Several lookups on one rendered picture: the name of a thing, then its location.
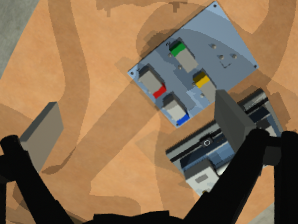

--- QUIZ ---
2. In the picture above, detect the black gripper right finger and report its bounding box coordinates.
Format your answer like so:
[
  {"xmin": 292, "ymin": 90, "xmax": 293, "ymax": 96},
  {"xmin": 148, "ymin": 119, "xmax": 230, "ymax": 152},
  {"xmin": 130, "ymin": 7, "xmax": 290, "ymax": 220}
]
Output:
[{"xmin": 180, "ymin": 89, "xmax": 298, "ymax": 224}]

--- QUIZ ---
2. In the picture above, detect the grey block with green end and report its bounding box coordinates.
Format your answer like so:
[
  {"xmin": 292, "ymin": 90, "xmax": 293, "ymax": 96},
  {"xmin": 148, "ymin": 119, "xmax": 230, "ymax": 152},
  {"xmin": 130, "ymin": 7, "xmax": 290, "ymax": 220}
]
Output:
[{"xmin": 169, "ymin": 41, "xmax": 199, "ymax": 73}]

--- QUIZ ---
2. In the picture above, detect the white block with blue end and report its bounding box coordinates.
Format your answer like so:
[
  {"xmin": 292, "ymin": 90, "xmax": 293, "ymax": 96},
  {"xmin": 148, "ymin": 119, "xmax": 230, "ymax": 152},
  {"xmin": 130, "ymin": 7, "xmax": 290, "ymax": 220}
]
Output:
[{"xmin": 163, "ymin": 94, "xmax": 190, "ymax": 126}]

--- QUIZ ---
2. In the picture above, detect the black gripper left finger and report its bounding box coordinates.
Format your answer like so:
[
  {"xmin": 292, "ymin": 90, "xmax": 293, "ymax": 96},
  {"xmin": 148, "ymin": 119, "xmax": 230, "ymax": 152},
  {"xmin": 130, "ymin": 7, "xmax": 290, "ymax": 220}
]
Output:
[{"xmin": 0, "ymin": 101, "xmax": 74, "ymax": 224}]

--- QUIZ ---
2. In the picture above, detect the grey blank with yellow end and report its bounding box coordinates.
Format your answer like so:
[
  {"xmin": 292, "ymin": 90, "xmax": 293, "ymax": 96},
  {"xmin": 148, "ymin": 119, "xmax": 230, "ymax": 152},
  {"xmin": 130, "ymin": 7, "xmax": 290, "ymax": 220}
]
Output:
[{"xmin": 193, "ymin": 72, "xmax": 217, "ymax": 103}]

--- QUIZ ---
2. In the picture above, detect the grey rectangular block with red end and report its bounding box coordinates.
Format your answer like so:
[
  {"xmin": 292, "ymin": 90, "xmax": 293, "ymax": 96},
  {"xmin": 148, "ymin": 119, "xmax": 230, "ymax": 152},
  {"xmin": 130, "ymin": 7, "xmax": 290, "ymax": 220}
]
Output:
[{"xmin": 139, "ymin": 67, "xmax": 167, "ymax": 98}]

